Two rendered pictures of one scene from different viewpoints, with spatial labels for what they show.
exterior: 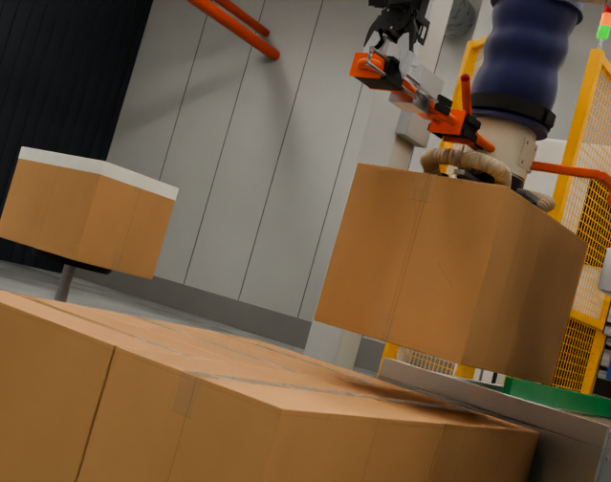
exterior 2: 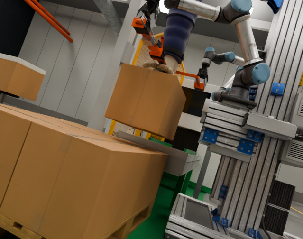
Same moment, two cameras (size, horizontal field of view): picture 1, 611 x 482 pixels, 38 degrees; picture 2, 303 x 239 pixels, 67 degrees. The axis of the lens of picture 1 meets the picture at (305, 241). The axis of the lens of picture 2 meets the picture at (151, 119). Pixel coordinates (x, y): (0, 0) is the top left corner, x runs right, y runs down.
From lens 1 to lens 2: 0.58 m
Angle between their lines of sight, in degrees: 19
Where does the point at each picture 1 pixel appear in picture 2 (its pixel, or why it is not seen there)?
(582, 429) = (180, 154)
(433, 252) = (149, 96)
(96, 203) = (14, 72)
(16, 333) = not seen: outside the picture
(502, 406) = (156, 146)
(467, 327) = (160, 121)
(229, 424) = (87, 156)
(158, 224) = (38, 82)
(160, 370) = (53, 133)
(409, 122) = (124, 59)
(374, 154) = (112, 68)
